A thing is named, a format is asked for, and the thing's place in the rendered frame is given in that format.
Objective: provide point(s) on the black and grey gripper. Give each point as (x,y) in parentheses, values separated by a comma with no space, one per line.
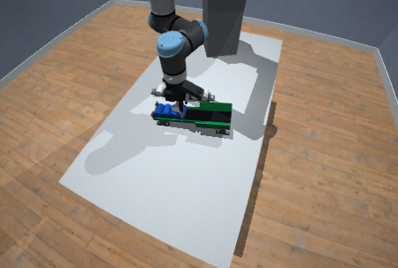
(173,94)

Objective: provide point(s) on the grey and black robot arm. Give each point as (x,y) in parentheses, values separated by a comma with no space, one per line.
(172,47)

